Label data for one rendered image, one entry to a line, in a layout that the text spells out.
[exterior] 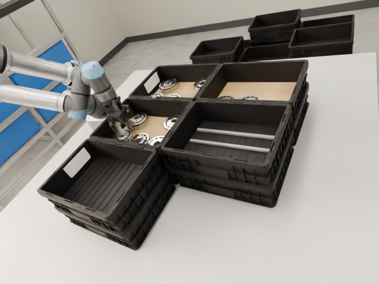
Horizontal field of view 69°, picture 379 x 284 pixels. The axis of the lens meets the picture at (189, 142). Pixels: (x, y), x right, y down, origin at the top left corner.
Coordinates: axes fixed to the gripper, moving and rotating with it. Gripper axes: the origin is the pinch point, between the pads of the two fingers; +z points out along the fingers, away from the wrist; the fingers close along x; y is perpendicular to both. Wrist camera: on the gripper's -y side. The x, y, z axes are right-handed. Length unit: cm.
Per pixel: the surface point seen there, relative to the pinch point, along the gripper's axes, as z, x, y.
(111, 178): 2.7, -23.5, 9.5
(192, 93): 2.6, 35.5, 16.8
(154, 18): 53, 306, -215
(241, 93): 3, 37, 43
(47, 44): -7, 98, -187
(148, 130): 2.6, 5.5, 8.7
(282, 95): 3, 36, 63
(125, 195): -7.0, -33.5, 31.4
